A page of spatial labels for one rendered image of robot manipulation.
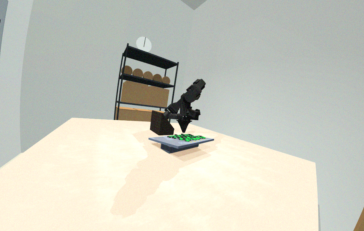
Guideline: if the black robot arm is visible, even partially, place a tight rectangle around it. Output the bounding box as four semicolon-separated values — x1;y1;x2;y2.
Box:
163;79;206;119

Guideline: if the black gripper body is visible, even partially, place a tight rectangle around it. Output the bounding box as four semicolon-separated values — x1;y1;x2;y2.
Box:
169;104;199;121

